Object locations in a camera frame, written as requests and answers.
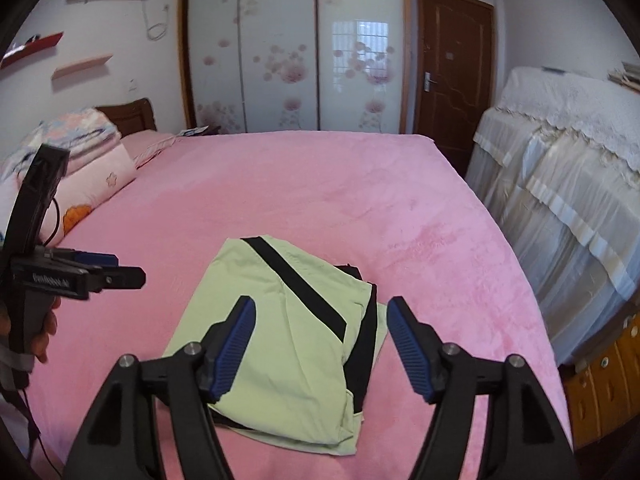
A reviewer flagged person's left hand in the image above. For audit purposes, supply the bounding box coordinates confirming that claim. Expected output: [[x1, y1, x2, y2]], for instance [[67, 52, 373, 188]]
[[29, 296, 62, 365]]

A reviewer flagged white air conditioner cable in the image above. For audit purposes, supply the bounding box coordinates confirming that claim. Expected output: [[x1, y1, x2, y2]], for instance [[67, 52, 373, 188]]
[[144, 1, 171, 42]]

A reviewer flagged dark wooden headboard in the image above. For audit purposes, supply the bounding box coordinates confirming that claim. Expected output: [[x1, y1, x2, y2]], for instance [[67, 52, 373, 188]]
[[95, 97, 157, 133]]

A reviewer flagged brown wooden door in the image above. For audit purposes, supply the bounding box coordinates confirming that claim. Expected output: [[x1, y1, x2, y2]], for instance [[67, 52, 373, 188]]
[[415, 0, 496, 176]]

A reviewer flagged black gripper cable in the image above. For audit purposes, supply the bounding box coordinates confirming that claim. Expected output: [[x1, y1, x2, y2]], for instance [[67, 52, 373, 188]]
[[42, 194, 63, 248]]

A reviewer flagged floral sliding door wardrobe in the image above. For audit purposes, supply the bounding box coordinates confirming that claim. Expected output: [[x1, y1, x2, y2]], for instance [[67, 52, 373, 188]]
[[179, 0, 413, 135]]

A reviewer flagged pink quilt with flower print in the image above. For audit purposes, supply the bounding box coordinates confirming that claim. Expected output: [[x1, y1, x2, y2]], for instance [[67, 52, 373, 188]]
[[37, 142, 138, 241]]

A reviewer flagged folded floral quilt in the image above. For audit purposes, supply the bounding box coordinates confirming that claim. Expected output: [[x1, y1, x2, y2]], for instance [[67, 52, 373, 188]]
[[0, 107, 121, 181]]

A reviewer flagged stack of books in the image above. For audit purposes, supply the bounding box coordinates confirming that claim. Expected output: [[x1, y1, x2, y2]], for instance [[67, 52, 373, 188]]
[[607, 60, 640, 94]]

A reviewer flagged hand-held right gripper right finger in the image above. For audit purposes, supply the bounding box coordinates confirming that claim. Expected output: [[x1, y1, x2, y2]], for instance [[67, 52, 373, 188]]
[[386, 296, 576, 480]]

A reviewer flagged red wall shelf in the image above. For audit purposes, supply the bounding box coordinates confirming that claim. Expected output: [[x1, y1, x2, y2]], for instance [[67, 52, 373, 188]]
[[0, 31, 65, 70]]

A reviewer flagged wooden drawer cabinet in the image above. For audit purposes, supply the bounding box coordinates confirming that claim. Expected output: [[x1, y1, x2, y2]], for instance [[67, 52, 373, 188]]
[[562, 312, 640, 451]]

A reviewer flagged pink wall shelf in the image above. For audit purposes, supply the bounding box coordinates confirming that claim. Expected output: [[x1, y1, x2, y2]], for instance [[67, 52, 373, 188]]
[[51, 54, 115, 81]]

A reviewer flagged flat pink pillow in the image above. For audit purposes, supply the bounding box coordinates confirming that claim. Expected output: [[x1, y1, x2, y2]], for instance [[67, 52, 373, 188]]
[[120, 130, 178, 168]]

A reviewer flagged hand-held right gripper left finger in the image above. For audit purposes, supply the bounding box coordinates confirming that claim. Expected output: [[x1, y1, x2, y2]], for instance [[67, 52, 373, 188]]
[[62, 295, 258, 480]]

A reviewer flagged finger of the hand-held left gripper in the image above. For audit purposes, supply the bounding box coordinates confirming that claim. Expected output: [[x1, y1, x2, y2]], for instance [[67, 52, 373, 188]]
[[50, 247, 120, 269], [87, 265, 147, 294]]

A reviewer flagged pink plush bed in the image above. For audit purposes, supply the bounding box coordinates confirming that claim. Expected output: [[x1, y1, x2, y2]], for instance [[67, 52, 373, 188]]
[[25, 130, 573, 480]]

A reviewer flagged green and black hooded jacket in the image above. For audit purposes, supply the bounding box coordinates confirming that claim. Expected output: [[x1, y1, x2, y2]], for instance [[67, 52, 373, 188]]
[[162, 234, 388, 456]]

